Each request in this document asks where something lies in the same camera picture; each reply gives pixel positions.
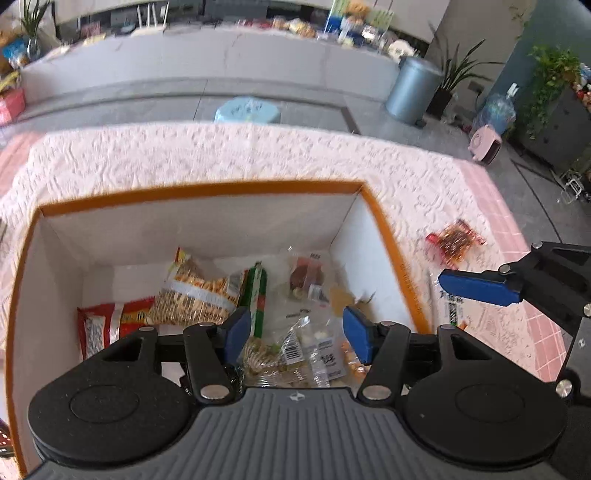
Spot pink fan heater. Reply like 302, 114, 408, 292
468, 127, 504, 164

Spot blue water bottle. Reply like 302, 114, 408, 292
475, 83, 518, 139

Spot row of snack packets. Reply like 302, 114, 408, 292
231, 0, 402, 51

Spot clear packet with white label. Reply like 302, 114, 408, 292
298, 318, 347, 384

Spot orange rimmed cardboard box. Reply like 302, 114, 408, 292
7, 181, 432, 478

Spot light blue plastic stool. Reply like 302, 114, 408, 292
213, 97, 282, 124

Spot green plant in black pot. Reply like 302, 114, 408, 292
427, 23, 504, 118

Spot clear packet with dark snack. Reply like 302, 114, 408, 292
281, 247, 333, 303

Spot metal rack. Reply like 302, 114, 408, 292
554, 168, 591, 204

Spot white printed snack packet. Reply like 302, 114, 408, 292
436, 286, 472, 330

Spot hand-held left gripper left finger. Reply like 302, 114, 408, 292
99, 306, 253, 401

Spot green stick snack packet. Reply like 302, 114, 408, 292
238, 261, 269, 340

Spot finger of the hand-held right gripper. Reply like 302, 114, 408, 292
438, 240, 591, 407

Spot red orange snack packet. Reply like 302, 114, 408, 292
425, 219, 488, 271

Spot leafy green plant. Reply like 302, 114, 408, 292
526, 44, 583, 139

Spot clear packet with barcode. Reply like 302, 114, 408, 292
241, 318, 305, 386

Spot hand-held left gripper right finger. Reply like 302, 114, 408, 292
342, 305, 492, 401

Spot blue plastic packet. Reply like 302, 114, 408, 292
0, 37, 28, 70

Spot white wire rack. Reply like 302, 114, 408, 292
131, 4, 167, 35

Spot clear cracker packet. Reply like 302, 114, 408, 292
148, 247, 247, 326

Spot white lace tablecloth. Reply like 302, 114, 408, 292
0, 122, 541, 384

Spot plant in glass vase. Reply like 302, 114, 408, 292
18, 0, 51, 61

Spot small orange snack packet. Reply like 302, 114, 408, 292
339, 339, 372, 381

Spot grey metal trash bin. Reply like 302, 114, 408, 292
385, 56, 444, 126

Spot grey cabinet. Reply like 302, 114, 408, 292
522, 85, 591, 171

